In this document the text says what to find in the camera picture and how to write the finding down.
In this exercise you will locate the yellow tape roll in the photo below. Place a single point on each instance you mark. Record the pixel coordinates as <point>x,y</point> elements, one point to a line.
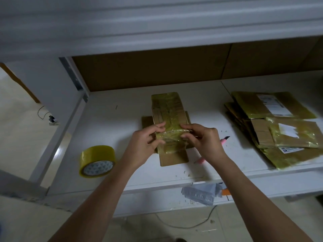
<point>91,153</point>

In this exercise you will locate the white power strip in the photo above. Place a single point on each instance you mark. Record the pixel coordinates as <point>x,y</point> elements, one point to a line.
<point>52,120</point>

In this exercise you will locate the person's left hand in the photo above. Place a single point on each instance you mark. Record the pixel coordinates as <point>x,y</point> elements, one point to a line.
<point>139,146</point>

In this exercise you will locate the pink utility knife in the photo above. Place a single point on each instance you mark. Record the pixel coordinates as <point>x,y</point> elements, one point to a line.
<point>223,141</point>

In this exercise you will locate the person's right hand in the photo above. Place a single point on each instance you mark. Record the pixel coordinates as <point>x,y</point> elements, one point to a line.
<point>207,143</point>

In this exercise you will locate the white metal shelf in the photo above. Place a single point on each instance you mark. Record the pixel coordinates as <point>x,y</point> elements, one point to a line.
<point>111,113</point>

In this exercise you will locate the person's left forearm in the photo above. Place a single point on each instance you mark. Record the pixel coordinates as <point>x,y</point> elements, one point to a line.
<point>91,209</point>

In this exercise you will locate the orange plastic object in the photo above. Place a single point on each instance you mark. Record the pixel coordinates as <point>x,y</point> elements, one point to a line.
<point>225,192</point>

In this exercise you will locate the person's right forearm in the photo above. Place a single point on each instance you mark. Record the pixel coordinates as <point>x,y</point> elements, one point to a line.
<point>262,204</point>

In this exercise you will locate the stack of cardboard boxes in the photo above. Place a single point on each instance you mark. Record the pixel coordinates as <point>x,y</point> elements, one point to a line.
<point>277,123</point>

